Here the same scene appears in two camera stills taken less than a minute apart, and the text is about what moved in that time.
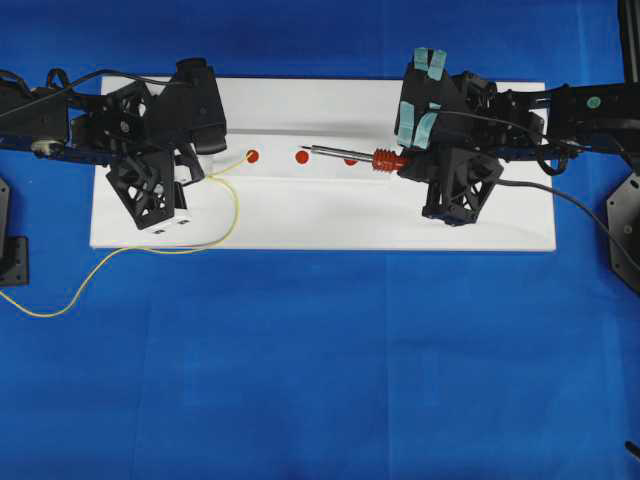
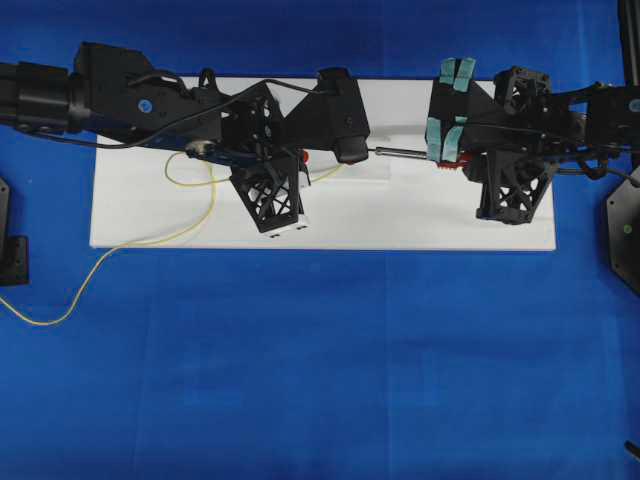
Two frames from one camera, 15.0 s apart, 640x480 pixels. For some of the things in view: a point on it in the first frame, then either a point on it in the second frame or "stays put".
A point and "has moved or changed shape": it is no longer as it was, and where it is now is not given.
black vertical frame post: x=629 y=21 stays put
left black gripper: x=136 y=127 -> x=255 y=136
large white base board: x=314 y=165 stays put
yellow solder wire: x=123 y=249 -> x=215 y=183
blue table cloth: x=239 y=364 stays put
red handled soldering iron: x=383 y=159 has moved or changed shape
